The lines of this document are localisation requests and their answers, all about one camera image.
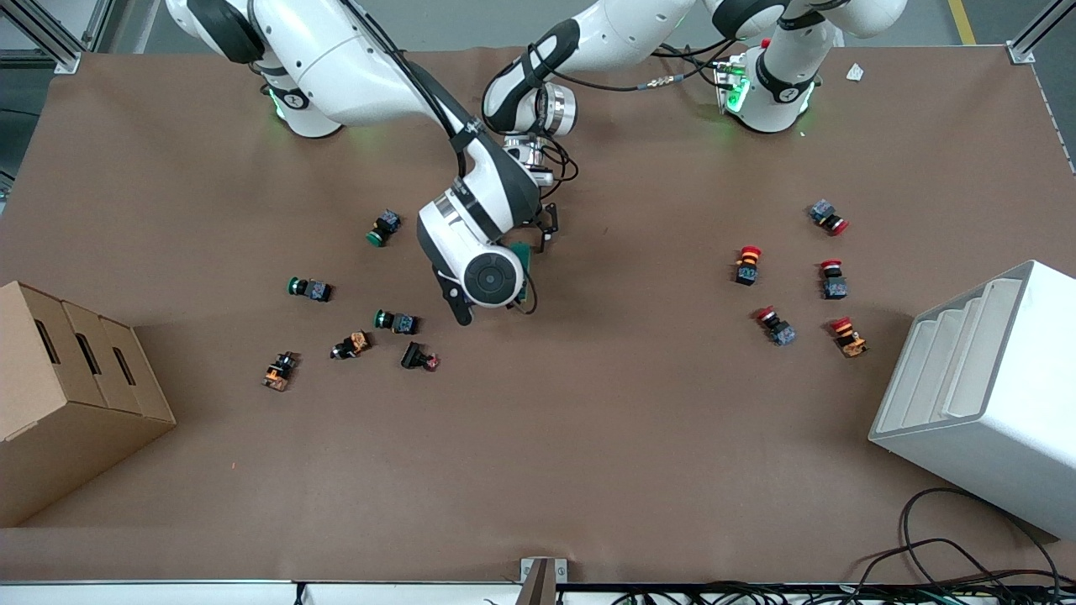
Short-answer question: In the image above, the brown angled post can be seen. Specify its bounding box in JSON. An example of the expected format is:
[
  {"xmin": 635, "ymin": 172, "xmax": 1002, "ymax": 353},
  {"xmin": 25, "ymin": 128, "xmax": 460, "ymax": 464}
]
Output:
[{"xmin": 514, "ymin": 559, "xmax": 557, "ymax": 605}]

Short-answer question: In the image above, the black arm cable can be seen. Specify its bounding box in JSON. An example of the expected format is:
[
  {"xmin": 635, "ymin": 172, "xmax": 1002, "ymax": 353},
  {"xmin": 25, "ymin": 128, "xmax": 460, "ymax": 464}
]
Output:
[
  {"xmin": 336, "ymin": 0, "xmax": 484, "ymax": 152},
  {"xmin": 546, "ymin": 38, "xmax": 736, "ymax": 95}
]

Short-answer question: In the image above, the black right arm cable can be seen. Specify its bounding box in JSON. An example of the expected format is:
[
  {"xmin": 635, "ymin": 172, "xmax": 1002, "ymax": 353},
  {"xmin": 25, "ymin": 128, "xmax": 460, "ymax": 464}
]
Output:
[{"xmin": 336, "ymin": 0, "xmax": 484, "ymax": 152}]

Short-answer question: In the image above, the brown cardboard box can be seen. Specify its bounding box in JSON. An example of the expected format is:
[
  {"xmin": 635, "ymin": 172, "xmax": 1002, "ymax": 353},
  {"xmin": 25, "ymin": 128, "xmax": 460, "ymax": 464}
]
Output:
[{"xmin": 0, "ymin": 281, "xmax": 177, "ymax": 529}]

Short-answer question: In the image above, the brown paper table cover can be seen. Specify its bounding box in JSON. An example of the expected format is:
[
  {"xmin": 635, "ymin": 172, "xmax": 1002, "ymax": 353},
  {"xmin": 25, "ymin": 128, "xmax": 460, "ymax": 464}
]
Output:
[{"xmin": 0, "ymin": 44, "xmax": 1076, "ymax": 582}]

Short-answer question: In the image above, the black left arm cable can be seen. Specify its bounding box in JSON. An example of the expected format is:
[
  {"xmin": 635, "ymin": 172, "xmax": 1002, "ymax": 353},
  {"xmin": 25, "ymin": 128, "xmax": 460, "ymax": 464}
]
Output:
[{"xmin": 546, "ymin": 38, "xmax": 736, "ymax": 95}]

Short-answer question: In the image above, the black left base cable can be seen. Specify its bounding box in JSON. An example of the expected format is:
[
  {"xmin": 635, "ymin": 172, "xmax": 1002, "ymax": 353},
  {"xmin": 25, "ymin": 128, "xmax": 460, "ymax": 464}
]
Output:
[{"xmin": 654, "ymin": 42, "xmax": 725, "ymax": 87}]

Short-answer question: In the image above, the black looping cable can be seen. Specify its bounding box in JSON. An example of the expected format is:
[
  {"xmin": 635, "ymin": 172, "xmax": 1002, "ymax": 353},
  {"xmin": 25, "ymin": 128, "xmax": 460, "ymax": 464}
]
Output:
[{"xmin": 898, "ymin": 487, "xmax": 1067, "ymax": 591}]

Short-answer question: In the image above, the white table edge rail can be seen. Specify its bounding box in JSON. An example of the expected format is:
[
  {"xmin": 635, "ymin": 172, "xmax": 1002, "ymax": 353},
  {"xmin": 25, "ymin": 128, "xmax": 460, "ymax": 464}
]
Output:
[{"xmin": 0, "ymin": 580, "xmax": 524, "ymax": 605}]

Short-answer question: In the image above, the aluminium frame profile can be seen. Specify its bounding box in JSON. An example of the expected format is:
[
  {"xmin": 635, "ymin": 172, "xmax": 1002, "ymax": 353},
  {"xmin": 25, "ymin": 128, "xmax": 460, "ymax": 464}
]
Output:
[
  {"xmin": 0, "ymin": 0, "xmax": 115, "ymax": 75},
  {"xmin": 1007, "ymin": 0, "xmax": 1076, "ymax": 66}
]

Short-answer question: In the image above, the white stepped storage rack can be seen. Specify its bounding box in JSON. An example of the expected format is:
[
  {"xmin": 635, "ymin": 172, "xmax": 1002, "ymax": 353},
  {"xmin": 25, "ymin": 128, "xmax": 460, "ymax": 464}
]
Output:
[{"xmin": 868, "ymin": 260, "xmax": 1076, "ymax": 540}]

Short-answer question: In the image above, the black cable bundle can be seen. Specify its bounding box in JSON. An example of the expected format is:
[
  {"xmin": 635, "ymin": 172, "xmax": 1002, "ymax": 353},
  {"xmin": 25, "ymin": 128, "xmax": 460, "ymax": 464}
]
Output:
[{"xmin": 605, "ymin": 555, "xmax": 1076, "ymax": 605}]

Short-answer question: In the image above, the red orange emergency button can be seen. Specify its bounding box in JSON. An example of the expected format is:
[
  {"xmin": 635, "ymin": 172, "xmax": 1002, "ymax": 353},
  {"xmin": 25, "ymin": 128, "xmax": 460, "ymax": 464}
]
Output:
[{"xmin": 830, "ymin": 316, "xmax": 868, "ymax": 359}]

